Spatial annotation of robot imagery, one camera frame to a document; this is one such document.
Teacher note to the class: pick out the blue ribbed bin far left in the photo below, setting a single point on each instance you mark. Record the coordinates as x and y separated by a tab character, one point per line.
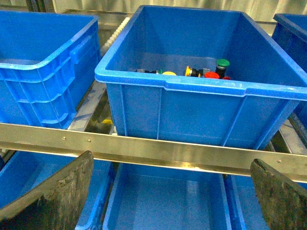
47	63

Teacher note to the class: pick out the lower shelf blue bin right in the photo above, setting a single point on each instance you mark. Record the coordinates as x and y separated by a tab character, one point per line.
244	207

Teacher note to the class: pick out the green push button upright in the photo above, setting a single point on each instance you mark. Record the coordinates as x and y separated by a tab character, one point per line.
221	67

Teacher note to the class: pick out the lower shelf blue bin left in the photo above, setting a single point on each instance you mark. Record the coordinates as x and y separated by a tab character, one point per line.
25	170

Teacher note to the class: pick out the blue bin right of buttons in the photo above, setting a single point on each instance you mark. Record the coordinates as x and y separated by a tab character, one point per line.
291	35

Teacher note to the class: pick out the red mushroom push button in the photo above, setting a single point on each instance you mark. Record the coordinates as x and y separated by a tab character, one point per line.
211	75

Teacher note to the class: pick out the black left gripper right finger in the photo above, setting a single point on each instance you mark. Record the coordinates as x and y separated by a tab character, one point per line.
283	202

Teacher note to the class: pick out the lower shelf blue bin middle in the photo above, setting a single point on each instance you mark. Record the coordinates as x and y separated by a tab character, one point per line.
157	198

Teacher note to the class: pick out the yellow push button lying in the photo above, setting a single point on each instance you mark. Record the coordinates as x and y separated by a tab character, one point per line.
192	72

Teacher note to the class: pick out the yellow mushroom push button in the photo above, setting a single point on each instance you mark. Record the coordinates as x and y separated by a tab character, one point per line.
169	73

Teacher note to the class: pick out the steel shelf front rail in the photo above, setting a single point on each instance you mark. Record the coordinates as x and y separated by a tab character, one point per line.
150	152

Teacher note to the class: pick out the shelf blue bin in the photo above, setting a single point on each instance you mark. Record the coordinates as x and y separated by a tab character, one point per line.
244	207
157	198
25	170

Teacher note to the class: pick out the small red push button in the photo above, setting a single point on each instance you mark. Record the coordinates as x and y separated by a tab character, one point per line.
226	78

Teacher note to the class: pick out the steel divider rail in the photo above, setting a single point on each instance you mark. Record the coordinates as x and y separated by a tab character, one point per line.
87	107

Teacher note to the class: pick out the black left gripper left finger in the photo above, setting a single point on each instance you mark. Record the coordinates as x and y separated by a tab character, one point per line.
54	204

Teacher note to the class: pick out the blue bin with buttons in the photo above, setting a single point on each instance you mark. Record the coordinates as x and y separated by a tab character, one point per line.
265	88

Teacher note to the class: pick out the green push button lying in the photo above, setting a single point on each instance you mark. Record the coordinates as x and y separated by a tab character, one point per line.
149	71

